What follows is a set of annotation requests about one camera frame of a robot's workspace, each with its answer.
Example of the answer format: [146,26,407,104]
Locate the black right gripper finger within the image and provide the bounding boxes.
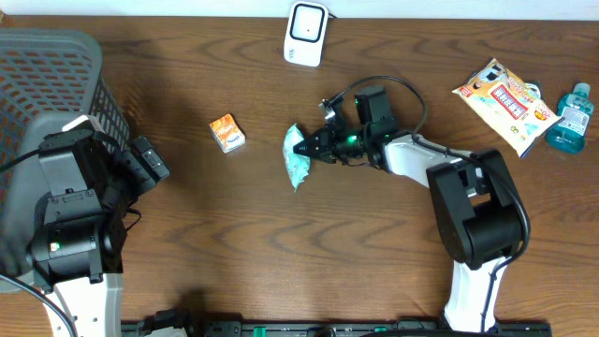
[293,132,322,151]
[293,147,322,161]

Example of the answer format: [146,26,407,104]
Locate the teal snack pack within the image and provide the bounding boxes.
[283,124,311,191]

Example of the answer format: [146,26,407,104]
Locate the small orange packet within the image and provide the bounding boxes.
[210,113,246,154]

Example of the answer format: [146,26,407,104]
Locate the yellow snack bag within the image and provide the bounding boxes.
[453,58,562,157]

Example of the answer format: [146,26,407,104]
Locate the blue mouthwash bottle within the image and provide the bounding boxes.
[546,82,594,154]

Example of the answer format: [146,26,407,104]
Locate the small green round-logo box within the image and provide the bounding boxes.
[526,82,543,99]

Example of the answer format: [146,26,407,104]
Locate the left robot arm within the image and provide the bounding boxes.
[27,129,170,336]

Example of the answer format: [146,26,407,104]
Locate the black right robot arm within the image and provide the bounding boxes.
[293,85,531,333]

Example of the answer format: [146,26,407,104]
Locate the white barcode scanner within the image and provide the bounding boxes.
[284,1,329,67]

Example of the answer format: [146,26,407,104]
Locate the grey plastic mesh basket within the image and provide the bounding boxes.
[1,28,131,285]

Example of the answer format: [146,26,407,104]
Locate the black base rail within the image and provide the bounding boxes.
[121,318,553,337]

